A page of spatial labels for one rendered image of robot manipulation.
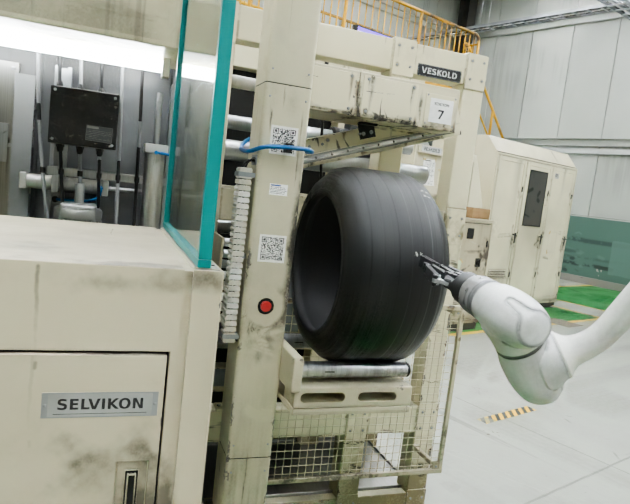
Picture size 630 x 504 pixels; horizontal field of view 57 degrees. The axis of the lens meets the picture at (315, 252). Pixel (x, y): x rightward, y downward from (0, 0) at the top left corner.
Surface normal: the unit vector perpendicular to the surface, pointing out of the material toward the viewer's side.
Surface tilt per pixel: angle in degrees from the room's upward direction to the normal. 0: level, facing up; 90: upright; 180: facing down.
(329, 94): 90
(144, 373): 90
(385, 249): 72
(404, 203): 46
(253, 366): 90
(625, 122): 90
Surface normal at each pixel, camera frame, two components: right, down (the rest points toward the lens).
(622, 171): -0.78, -0.02
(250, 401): 0.33, 0.15
